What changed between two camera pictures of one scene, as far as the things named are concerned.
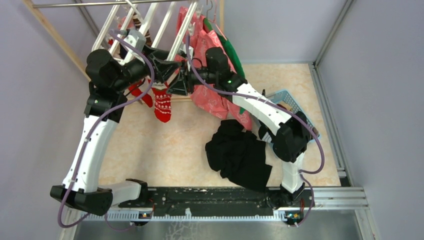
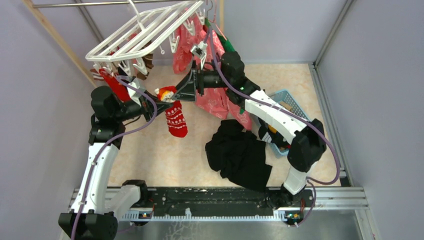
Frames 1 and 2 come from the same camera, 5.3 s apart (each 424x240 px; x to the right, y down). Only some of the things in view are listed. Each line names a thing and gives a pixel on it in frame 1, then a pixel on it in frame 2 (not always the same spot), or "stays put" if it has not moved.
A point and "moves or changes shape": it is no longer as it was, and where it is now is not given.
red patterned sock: x=162 y=97 moves or changes shape
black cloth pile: x=238 y=155 stays put
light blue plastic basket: x=284 y=99 stays put
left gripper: x=162 y=68 → x=148 y=108
